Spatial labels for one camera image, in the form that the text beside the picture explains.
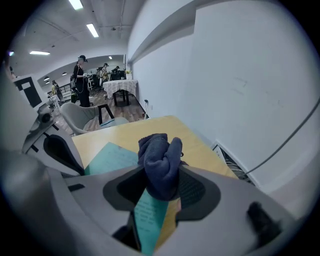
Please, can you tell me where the thin dark wall cable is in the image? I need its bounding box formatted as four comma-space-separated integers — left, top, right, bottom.
246, 96, 320, 176

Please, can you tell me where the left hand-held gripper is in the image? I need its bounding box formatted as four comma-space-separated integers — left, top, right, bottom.
3, 73, 86, 178

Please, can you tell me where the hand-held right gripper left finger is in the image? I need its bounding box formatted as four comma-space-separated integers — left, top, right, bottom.
46, 164, 149, 253

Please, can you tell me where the grey chair with black frame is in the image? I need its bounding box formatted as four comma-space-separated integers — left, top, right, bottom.
59, 102, 131, 136

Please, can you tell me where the teal green mat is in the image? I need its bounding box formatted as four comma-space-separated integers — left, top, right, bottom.
84, 141, 171, 256

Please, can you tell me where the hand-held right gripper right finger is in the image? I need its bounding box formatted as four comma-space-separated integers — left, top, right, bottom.
153, 164, 301, 256

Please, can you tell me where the dark blue cloth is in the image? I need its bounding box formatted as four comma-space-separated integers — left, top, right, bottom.
137, 133, 190, 202

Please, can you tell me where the table with checkered cloth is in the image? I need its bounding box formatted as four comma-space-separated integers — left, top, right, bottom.
101, 79, 139, 107

